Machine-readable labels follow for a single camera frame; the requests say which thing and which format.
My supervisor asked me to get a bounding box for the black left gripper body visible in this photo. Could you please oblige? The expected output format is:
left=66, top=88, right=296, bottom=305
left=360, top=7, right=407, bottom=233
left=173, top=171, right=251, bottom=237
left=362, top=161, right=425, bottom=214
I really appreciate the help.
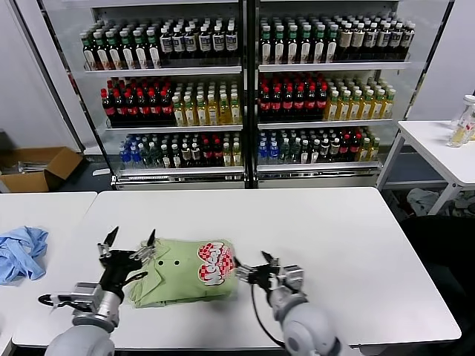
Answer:
left=99, top=251, right=142, bottom=294

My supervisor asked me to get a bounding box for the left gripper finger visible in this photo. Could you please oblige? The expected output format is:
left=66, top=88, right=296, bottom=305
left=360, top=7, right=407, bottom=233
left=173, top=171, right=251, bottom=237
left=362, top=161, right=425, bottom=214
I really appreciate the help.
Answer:
left=97, top=226, right=119, bottom=260
left=131, top=229, right=156, bottom=263

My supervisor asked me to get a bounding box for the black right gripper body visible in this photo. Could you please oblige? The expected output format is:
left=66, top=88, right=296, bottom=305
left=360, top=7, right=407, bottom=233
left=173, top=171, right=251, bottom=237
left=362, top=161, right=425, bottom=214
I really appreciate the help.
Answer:
left=250, top=263, right=283, bottom=290

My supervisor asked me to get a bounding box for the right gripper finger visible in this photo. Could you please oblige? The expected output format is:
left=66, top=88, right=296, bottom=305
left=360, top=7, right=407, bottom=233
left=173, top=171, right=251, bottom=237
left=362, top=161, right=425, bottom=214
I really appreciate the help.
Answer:
left=234, top=263, right=254, bottom=283
left=261, top=251, right=279, bottom=270

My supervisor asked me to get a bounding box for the light green t-shirt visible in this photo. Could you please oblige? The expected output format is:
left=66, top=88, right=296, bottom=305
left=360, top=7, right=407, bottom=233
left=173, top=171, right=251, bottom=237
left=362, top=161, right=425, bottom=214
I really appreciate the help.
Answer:
left=128, top=237, right=238, bottom=309

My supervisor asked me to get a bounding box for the crumpled light blue shirt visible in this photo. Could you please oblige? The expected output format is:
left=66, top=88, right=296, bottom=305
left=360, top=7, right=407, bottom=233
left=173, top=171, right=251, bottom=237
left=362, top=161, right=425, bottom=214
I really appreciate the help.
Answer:
left=0, top=225, right=50, bottom=286

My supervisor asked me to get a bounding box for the white metal shelf board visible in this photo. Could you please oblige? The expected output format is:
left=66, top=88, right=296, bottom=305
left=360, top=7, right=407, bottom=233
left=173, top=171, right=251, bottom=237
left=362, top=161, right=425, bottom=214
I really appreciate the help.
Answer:
left=256, top=160, right=382, bottom=175
left=258, top=61, right=412, bottom=73
left=83, top=65, right=243, bottom=78
left=114, top=165, right=246, bottom=178
left=258, top=118, right=394, bottom=130
left=105, top=124, right=244, bottom=134

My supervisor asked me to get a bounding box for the open brown cardboard box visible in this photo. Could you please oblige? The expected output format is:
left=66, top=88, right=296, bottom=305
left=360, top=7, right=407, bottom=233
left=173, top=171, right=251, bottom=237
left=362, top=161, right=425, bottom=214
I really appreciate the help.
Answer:
left=0, top=146, right=85, bottom=194

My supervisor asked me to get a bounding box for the grey metal parts bundle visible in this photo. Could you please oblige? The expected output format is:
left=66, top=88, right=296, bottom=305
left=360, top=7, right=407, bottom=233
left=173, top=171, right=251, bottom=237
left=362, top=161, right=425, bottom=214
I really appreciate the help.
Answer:
left=1, top=158, right=46, bottom=175

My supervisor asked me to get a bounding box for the yellow tea bottle green label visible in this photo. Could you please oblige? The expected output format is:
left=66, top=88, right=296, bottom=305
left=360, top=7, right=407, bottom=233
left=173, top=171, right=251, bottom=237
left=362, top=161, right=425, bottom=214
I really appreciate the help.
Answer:
left=350, top=88, right=362, bottom=120
left=326, top=89, right=339, bottom=122
left=206, top=93, right=219, bottom=126
left=218, top=93, right=231, bottom=125
left=172, top=95, right=186, bottom=127
left=372, top=88, right=384, bottom=119
left=195, top=94, right=208, bottom=126
left=183, top=95, right=196, bottom=127
left=361, top=88, right=373, bottom=119
left=338, top=89, right=351, bottom=121
left=229, top=92, right=242, bottom=125
left=383, top=87, right=395, bottom=119

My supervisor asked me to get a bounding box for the green cap dark tea bottle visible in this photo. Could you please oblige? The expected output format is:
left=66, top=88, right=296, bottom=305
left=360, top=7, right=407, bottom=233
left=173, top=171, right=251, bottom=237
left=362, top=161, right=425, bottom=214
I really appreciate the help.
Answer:
left=298, top=24, right=312, bottom=64
left=118, top=30, right=135, bottom=70
left=312, top=24, right=326, bottom=63
left=132, top=29, right=148, bottom=70
left=272, top=24, right=286, bottom=65
left=325, top=24, right=338, bottom=62
left=285, top=24, right=299, bottom=64
left=145, top=28, right=162, bottom=69
left=82, top=32, right=96, bottom=70
left=93, top=31, right=108, bottom=70
left=259, top=25, right=272, bottom=65
left=105, top=30, right=122, bottom=70

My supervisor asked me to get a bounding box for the grey green crumpled cloth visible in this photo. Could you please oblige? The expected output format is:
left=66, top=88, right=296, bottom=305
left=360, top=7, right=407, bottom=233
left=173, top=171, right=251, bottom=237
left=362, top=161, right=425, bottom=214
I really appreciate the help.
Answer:
left=449, top=189, right=475, bottom=219

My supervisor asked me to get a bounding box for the white side table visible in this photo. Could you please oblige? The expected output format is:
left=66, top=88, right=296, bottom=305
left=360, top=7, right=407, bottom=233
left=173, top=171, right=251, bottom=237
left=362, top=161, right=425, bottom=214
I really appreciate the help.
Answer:
left=375, top=119, right=475, bottom=218

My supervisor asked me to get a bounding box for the white cap dark label bottle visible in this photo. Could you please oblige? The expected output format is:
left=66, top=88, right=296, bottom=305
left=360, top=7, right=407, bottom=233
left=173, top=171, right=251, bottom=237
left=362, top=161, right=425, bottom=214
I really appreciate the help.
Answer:
left=211, top=24, right=225, bottom=59
left=224, top=22, right=238, bottom=58
left=402, top=22, right=416, bottom=57
left=171, top=26, right=186, bottom=59
left=364, top=22, right=378, bottom=59
left=390, top=22, right=404, bottom=59
left=184, top=25, right=198, bottom=59
left=377, top=22, right=391, bottom=59
left=197, top=24, right=212, bottom=59
left=160, top=26, right=174, bottom=59

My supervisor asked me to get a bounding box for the beige label dark bottle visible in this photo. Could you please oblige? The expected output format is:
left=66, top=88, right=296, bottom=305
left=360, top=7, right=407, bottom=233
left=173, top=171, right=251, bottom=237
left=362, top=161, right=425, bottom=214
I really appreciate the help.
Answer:
left=339, top=22, right=353, bottom=60
left=352, top=22, right=366, bottom=59

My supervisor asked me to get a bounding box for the clear plastic jar white lid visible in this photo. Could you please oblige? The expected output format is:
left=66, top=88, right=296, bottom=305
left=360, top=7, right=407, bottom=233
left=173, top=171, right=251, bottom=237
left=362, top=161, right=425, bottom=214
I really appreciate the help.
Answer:
left=448, top=94, right=475, bottom=148

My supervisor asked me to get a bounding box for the glass door beverage cabinet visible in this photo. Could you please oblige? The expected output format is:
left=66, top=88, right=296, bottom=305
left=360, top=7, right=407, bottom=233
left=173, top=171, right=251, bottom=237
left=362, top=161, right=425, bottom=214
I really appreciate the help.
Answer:
left=13, top=0, right=250, bottom=191
left=249, top=0, right=456, bottom=190

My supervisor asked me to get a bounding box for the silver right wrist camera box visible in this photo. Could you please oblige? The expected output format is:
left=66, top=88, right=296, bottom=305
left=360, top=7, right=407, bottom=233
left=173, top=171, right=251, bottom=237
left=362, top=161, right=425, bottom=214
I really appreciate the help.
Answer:
left=278, top=264, right=307, bottom=294

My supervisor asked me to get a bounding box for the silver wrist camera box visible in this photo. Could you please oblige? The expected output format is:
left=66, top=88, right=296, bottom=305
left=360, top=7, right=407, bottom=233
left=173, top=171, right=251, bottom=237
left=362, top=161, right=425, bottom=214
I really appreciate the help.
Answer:
left=70, top=282, right=104, bottom=314
left=278, top=264, right=307, bottom=294

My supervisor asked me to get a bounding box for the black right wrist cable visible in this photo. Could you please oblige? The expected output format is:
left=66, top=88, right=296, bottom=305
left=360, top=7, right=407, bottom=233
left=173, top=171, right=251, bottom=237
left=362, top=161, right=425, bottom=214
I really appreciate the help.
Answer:
left=249, top=283, right=287, bottom=348

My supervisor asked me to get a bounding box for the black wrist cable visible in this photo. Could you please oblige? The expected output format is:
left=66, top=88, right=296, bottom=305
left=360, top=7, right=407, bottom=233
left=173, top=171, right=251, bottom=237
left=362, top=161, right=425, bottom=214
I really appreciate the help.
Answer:
left=37, top=269, right=148, bottom=309
left=249, top=283, right=287, bottom=348

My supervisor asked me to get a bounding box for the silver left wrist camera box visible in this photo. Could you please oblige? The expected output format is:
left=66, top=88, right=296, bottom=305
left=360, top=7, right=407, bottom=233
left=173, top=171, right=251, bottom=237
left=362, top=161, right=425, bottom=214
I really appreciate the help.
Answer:
left=70, top=282, right=104, bottom=314

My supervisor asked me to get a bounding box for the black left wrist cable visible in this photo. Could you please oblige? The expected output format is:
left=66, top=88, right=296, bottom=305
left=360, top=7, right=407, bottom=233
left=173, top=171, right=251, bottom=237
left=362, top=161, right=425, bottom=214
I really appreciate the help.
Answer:
left=37, top=269, right=148, bottom=309

